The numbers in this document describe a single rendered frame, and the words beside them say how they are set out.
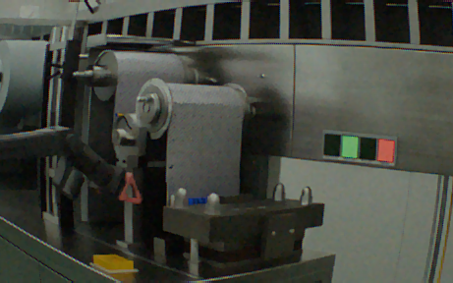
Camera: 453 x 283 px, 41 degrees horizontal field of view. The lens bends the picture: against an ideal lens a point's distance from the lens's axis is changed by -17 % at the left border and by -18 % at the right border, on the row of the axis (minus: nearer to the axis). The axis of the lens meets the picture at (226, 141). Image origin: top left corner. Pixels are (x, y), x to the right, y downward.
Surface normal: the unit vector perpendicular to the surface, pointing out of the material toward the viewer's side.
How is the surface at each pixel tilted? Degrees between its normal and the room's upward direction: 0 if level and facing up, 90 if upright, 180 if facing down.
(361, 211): 90
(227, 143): 90
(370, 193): 90
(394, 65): 90
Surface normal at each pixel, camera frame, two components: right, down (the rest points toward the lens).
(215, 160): 0.69, 0.07
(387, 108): -0.73, 0.00
